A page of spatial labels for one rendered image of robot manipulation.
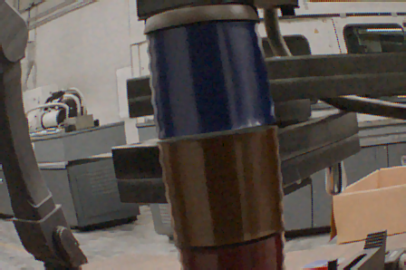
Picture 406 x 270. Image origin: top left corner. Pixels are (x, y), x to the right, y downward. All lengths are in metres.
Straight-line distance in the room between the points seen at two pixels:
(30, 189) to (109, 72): 8.75
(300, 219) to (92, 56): 4.66
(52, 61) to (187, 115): 10.29
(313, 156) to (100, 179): 7.22
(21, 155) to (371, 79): 0.52
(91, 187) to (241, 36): 7.40
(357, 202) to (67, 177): 4.82
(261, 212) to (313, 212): 5.57
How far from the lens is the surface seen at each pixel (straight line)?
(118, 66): 9.52
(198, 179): 0.26
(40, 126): 8.17
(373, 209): 2.91
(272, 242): 0.27
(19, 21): 0.88
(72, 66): 10.17
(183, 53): 0.26
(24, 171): 0.90
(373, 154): 5.48
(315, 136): 0.56
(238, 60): 0.26
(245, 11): 0.27
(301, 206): 5.88
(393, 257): 0.90
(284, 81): 0.50
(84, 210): 7.56
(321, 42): 5.65
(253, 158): 0.26
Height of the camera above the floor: 1.17
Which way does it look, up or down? 3 degrees down
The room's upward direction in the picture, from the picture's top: 8 degrees counter-clockwise
